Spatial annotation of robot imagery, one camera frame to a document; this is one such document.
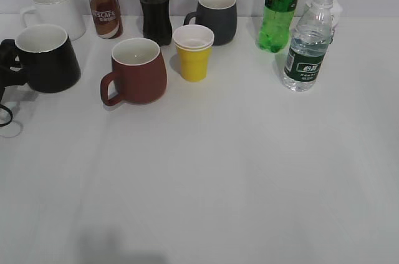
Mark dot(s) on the black mug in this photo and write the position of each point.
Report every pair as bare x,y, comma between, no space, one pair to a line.
46,54

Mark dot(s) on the brown Nescafe coffee bottle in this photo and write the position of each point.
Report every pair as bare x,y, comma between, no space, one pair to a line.
107,18

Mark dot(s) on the red-brown mug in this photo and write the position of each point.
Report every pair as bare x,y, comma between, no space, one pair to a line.
138,73

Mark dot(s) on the white purple-print bottle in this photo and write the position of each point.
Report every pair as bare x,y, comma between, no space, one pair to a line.
335,11

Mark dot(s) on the red-label cola bottle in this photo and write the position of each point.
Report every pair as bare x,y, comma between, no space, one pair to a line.
156,21

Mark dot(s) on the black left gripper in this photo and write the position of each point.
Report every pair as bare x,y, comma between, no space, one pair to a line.
12,73

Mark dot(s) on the white mug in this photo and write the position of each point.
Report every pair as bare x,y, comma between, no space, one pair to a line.
63,13

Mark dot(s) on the yellow paper cup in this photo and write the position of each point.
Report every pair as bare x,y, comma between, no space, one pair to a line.
193,43

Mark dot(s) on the clear green-label water bottle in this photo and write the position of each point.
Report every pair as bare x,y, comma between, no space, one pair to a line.
310,41

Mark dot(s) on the dark grey mug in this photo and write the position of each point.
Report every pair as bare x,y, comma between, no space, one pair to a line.
218,15

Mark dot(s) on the green soda bottle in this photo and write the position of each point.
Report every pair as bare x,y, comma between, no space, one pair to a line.
274,31

